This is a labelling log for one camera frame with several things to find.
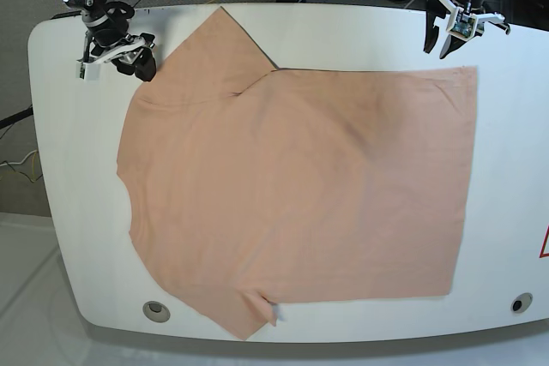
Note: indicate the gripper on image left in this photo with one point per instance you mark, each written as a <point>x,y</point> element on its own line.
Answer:
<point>106,42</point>

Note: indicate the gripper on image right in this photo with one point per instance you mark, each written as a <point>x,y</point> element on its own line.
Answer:
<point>441,8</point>

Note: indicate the peach T-shirt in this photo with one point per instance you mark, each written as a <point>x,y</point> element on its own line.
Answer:
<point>252,185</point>

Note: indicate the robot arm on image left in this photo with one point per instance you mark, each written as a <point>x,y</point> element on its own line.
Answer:
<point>92,10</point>

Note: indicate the black bar at left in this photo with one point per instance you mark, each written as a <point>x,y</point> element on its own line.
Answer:
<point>15,118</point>

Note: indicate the red triangle sticker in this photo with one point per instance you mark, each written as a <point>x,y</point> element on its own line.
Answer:
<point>544,252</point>

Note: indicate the left table grommet hole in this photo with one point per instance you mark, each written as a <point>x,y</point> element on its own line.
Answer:
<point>156,312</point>

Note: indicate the table grommet hole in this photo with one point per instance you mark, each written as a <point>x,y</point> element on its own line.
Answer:
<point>156,312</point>
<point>522,303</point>

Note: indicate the right table grommet hole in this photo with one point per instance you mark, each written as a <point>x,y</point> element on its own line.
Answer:
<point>522,303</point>

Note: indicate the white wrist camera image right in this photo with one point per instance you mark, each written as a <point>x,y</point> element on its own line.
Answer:
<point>462,26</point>

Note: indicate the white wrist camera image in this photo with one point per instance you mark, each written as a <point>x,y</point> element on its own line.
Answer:
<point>462,26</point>
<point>88,71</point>

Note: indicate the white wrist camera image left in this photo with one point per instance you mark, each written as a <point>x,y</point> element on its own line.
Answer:
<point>88,71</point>

